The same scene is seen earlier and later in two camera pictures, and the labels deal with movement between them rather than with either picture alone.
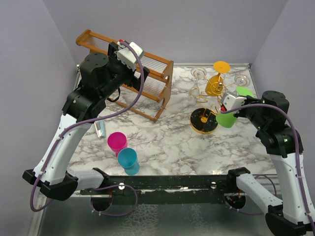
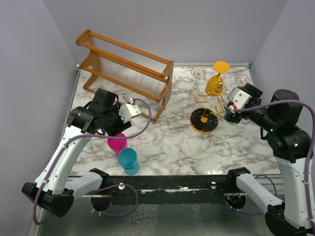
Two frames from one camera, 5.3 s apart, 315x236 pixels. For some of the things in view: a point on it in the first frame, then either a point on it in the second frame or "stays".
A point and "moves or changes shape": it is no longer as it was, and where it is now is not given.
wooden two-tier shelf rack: [148, 101] stays
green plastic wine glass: [228, 120] moves or changes shape
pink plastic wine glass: [117, 141] stays
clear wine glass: [241, 80] stays
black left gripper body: [124, 74] to [113, 124]
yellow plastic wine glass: [215, 84] stays
